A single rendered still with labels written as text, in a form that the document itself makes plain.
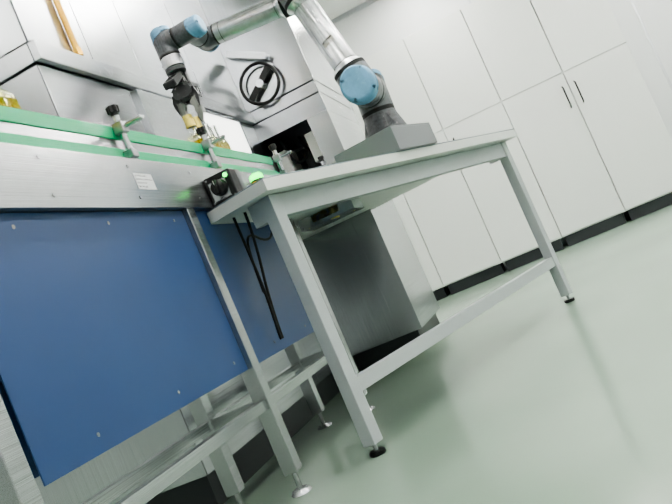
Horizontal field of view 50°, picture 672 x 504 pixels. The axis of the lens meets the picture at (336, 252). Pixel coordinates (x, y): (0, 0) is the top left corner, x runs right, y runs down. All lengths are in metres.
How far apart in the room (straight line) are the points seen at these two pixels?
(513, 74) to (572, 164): 0.87
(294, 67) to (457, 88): 2.81
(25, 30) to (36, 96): 0.19
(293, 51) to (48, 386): 2.66
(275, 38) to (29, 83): 1.69
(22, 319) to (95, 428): 0.21
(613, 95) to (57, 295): 5.35
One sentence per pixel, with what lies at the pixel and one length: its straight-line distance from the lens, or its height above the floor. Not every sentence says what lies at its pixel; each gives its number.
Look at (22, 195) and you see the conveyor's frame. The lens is 1.33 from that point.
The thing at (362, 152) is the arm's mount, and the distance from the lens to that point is 2.39.
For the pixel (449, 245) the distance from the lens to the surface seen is 6.17.
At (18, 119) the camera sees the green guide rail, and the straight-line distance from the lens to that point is 1.47.
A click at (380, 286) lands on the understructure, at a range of 3.47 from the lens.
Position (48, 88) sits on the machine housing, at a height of 1.25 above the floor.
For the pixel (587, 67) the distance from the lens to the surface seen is 6.24.
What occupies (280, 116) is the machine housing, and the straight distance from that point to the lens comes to 3.61.
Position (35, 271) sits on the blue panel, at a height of 0.65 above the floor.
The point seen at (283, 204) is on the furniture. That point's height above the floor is 0.68.
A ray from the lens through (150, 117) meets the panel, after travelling 2.59.
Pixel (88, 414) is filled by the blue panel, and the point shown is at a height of 0.40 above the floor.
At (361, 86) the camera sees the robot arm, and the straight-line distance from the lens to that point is 2.35.
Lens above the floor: 0.42
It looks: 3 degrees up
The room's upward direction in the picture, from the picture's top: 23 degrees counter-clockwise
